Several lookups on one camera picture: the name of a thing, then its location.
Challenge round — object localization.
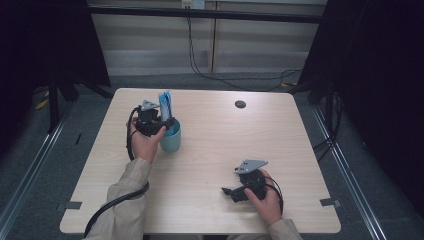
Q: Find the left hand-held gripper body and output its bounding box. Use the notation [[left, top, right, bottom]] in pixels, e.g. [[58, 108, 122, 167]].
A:
[[134, 99, 168, 137]]

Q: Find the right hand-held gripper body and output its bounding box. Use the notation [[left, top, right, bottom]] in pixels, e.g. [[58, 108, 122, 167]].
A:
[[234, 159, 269, 203]]

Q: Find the teal plastic cup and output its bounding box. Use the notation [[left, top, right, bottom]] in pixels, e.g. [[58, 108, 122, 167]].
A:
[[158, 118, 183, 154]]

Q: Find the blue and white toothpaste tube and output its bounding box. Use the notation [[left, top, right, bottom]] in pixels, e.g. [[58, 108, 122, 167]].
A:
[[157, 89, 175, 137]]

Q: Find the person's left hand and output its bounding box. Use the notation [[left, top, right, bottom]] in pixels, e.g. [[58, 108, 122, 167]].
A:
[[127, 116, 167, 165]]

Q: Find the person's right hand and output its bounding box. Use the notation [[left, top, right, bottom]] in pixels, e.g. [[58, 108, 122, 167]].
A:
[[243, 168, 284, 227]]

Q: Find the grey tape strip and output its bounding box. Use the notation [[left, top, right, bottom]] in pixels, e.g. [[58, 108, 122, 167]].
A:
[[319, 197, 342, 208], [63, 200, 83, 211]]

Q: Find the black metal stand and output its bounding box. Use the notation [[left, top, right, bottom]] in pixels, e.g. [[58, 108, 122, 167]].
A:
[[47, 71, 115, 134]]

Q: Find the black horizontal bar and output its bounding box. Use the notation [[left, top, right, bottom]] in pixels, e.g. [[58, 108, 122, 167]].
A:
[[87, 5, 325, 24]]

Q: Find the black curtain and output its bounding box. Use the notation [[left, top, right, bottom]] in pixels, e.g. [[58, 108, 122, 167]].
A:
[[0, 0, 112, 158], [298, 0, 424, 211]]

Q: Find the right hand-held gripper black cable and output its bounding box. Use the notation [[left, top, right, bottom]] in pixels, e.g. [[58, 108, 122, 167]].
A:
[[265, 175, 285, 216]]

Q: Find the hand-held gripper black cable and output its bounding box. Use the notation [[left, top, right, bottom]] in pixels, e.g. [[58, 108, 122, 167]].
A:
[[83, 105, 151, 238], [265, 175, 285, 216]]

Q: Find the long black floor cable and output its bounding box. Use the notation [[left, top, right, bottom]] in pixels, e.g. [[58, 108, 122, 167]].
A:
[[186, 16, 303, 93]]

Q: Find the bundle of black cables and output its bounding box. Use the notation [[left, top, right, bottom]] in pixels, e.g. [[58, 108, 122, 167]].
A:
[[312, 92, 345, 163]]

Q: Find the left hand-held gripper black cable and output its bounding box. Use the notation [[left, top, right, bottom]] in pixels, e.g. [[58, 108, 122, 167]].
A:
[[83, 105, 151, 238]]

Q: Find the metal floor rail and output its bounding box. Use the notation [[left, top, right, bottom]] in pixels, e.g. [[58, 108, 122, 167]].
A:
[[0, 101, 75, 233], [310, 103, 389, 240]]

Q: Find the white wall socket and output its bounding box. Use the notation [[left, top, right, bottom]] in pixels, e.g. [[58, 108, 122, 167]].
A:
[[181, 0, 206, 10]]

